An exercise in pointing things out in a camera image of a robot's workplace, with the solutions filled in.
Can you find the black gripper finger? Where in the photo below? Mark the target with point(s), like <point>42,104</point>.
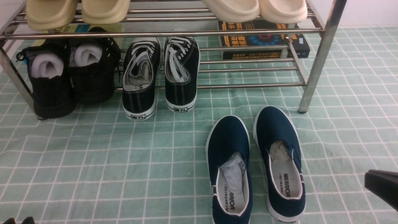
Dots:
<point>383,184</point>

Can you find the navy slip-on shoe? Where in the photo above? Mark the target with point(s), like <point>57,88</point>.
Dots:
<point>278,144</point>
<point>228,157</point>

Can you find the silver metal shoe rack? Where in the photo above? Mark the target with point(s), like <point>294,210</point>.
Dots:
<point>309,69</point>

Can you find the black book orange text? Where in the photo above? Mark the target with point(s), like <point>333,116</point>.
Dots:
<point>256,46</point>

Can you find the cream slipper far right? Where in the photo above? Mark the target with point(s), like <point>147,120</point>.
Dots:
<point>283,11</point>

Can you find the cream slipper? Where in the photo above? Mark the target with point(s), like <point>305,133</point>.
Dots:
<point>283,11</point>
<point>234,11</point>

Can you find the black canvas sneaker right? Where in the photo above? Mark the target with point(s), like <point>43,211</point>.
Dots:
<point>181,66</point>

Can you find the black canvas sneaker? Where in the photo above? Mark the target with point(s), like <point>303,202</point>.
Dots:
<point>181,66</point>
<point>142,64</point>

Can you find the black canvas sneaker left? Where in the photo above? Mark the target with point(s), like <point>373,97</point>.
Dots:
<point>142,64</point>

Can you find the green checkered floor cloth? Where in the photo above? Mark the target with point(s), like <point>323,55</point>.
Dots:
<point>96,166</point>

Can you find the green yellow book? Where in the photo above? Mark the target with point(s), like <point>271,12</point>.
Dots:
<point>83,28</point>

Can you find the black mesh sneaker right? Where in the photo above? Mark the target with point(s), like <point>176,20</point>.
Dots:
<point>92,68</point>

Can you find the black mesh sneaker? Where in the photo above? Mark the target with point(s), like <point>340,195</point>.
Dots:
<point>47,67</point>
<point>92,68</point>

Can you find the tan slipper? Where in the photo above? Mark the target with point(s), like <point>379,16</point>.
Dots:
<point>50,14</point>
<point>104,12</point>

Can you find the black mesh sneaker left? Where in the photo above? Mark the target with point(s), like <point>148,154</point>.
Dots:
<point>47,67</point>

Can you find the tan slipper far left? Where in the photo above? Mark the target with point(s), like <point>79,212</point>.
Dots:
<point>50,14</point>

